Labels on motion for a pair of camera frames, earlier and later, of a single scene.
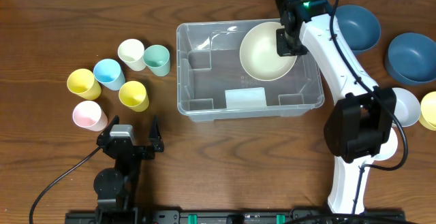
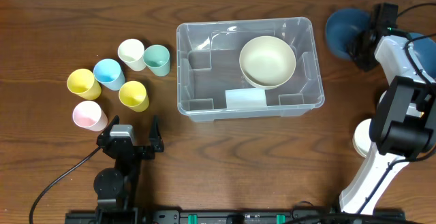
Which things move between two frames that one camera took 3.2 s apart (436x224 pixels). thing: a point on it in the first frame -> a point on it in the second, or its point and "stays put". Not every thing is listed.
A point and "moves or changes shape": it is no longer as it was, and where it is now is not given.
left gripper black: (135, 150) stays put
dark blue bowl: (360, 28) stays put
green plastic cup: (157, 57) stays put
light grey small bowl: (407, 109) stays put
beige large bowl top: (259, 52) moves or changes shape
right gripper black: (286, 42) -> (362, 49)
